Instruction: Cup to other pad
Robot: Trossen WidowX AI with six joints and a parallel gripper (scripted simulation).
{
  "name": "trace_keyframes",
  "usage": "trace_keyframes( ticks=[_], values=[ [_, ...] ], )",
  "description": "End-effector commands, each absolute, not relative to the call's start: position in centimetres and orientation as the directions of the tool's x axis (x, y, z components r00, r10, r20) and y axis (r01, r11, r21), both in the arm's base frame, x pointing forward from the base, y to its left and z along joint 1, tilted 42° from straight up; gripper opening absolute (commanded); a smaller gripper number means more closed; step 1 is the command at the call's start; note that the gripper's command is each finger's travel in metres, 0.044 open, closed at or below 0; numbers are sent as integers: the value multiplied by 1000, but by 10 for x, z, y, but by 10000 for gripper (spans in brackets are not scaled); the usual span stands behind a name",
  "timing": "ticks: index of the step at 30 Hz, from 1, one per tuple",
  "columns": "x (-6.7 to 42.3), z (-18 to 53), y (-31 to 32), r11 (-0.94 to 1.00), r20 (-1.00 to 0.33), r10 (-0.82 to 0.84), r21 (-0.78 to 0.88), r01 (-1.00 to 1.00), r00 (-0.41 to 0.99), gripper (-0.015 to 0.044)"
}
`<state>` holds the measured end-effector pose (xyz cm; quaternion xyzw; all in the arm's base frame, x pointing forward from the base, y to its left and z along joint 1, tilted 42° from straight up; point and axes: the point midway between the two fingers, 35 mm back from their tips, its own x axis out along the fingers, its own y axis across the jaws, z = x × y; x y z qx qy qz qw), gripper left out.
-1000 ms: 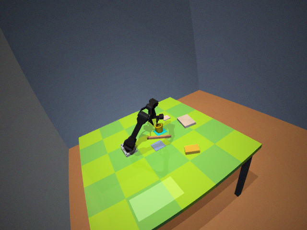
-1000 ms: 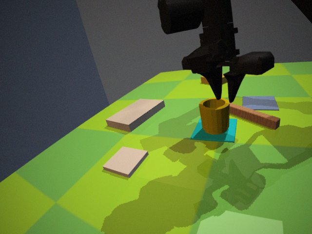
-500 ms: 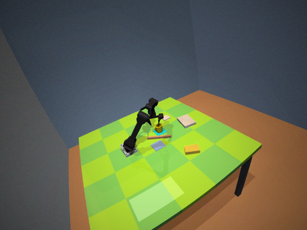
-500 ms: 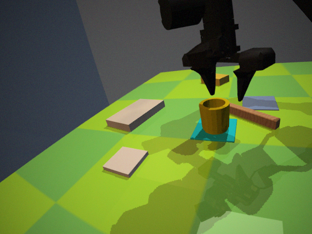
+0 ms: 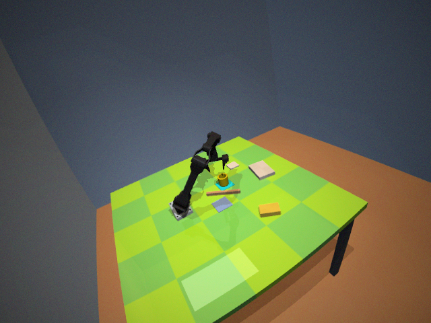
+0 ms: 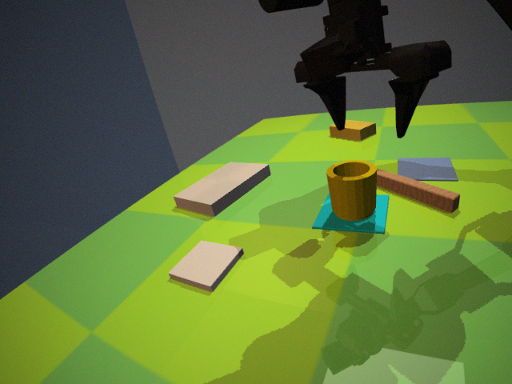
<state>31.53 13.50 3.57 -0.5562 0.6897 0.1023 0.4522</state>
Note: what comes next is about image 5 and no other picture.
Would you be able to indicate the brown wooden bar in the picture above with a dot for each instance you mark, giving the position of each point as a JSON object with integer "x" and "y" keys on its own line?
{"x": 223, "y": 192}

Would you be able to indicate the orange flat box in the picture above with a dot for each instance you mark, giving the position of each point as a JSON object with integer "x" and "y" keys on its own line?
{"x": 270, "y": 209}

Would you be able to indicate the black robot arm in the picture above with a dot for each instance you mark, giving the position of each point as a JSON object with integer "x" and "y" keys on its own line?
{"x": 198, "y": 164}

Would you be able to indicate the yellow-brown cup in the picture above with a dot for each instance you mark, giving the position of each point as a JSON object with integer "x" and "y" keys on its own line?
{"x": 223, "y": 179}

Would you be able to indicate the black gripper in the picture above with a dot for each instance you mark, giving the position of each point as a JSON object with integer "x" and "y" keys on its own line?
{"x": 214, "y": 157}

